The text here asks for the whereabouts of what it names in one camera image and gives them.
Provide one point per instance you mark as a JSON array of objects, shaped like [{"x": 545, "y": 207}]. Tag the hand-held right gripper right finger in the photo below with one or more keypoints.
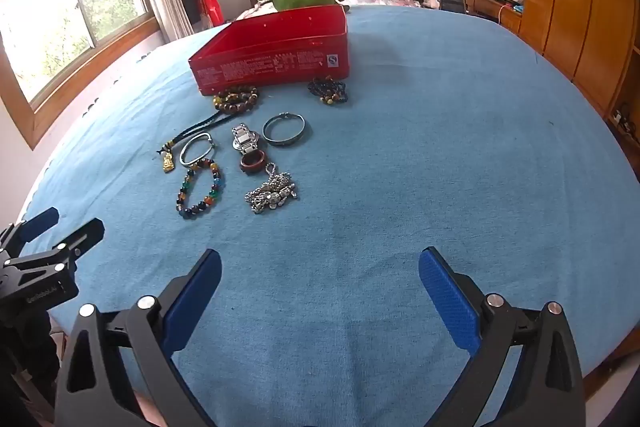
[{"x": 450, "y": 302}]

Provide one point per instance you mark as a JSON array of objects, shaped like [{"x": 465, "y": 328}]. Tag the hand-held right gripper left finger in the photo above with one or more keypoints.
[{"x": 195, "y": 302}]

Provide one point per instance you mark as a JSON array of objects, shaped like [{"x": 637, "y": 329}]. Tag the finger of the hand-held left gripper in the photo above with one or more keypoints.
[
  {"x": 40, "y": 222},
  {"x": 82, "y": 234}
]

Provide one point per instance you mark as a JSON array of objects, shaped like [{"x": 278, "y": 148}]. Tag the thin silver oval bangle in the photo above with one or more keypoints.
[{"x": 182, "y": 157}]

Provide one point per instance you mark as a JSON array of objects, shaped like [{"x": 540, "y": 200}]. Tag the wide silver bangle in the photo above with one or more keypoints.
[{"x": 282, "y": 142}]

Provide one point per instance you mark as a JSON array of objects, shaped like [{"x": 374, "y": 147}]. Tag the red plastic tray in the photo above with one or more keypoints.
[{"x": 270, "y": 57}]

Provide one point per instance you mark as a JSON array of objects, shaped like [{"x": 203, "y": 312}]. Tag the large side window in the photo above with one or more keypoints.
[{"x": 50, "y": 7}]

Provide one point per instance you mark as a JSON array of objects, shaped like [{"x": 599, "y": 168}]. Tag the red hanging bag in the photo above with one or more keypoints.
[{"x": 210, "y": 7}]

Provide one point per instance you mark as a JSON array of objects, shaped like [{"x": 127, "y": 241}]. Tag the wooden desk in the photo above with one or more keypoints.
[{"x": 495, "y": 12}]

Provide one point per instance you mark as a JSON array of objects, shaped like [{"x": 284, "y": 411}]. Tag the bed with pink quilt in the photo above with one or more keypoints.
[{"x": 400, "y": 1}]

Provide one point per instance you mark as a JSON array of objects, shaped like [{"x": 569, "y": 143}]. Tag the wooden wardrobe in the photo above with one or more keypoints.
[{"x": 575, "y": 7}]

